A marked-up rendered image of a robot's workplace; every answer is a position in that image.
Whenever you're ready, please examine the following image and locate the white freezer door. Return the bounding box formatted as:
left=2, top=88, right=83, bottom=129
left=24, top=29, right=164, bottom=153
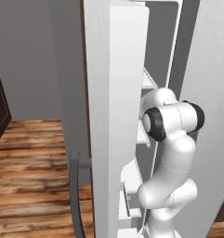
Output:
left=83, top=0, right=151, bottom=238

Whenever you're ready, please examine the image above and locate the white fridge body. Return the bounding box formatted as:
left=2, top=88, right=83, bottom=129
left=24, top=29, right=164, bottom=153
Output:
left=117, top=0, right=224, bottom=238

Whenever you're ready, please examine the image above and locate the grey freezer door handle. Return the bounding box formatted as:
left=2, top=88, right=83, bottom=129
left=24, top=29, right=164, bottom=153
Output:
left=69, top=150, right=93, bottom=238

